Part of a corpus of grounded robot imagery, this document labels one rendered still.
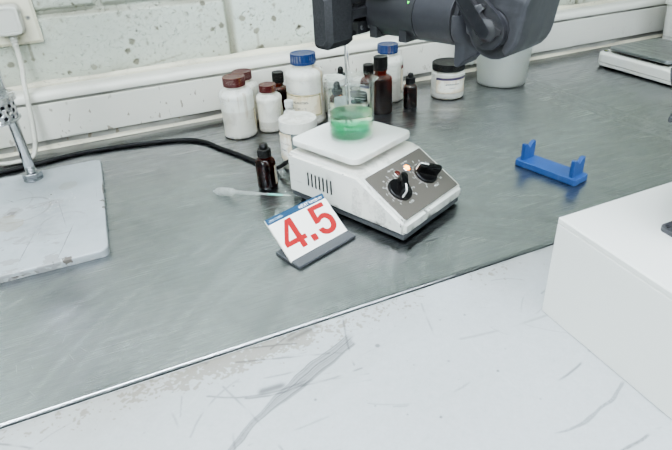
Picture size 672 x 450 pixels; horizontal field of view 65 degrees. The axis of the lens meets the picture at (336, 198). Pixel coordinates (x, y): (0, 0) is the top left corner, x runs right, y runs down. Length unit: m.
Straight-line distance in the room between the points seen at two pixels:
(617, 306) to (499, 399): 0.12
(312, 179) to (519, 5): 0.34
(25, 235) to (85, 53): 0.42
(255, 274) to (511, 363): 0.28
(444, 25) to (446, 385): 0.34
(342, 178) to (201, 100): 0.48
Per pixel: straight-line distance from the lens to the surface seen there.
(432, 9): 0.56
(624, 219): 0.52
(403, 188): 0.63
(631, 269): 0.47
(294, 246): 0.62
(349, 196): 0.66
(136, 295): 0.62
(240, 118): 0.95
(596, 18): 1.55
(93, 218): 0.77
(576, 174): 0.81
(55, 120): 1.07
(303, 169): 0.71
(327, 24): 0.57
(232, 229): 0.69
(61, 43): 1.08
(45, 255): 0.72
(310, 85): 0.98
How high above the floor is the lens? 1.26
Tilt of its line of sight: 29 degrees down
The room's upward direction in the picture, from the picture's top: 3 degrees counter-clockwise
